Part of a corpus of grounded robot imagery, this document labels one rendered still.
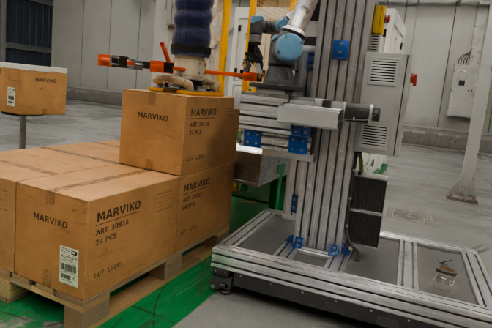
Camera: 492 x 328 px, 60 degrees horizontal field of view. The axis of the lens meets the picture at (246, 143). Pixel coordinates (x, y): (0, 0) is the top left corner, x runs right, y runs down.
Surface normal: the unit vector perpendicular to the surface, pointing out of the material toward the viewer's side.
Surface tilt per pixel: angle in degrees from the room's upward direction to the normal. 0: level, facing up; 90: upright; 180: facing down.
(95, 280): 90
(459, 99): 90
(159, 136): 90
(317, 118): 90
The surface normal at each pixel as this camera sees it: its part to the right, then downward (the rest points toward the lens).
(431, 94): -0.36, 0.09
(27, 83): 0.85, 0.15
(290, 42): 0.03, 0.26
